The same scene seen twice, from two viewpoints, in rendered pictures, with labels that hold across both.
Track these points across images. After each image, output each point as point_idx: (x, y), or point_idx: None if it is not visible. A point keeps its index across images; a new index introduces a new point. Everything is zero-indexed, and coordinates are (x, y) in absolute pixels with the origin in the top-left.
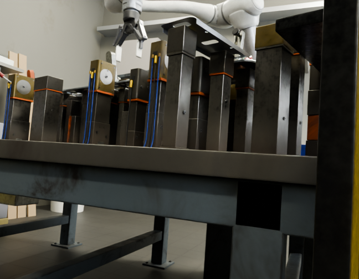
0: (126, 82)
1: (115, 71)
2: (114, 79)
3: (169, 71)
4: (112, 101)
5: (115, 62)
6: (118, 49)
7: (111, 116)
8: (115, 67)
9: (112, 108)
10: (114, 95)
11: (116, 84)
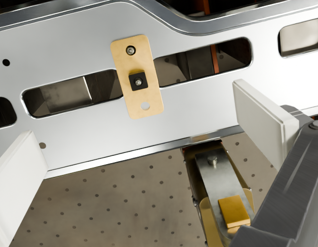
0: (203, 109)
1: (242, 178)
2: (235, 165)
3: None
4: (100, 93)
5: (245, 197)
6: (11, 206)
7: (101, 76)
8: (249, 188)
9: (98, 83)
10: (94, 90)
11: (143, 121)
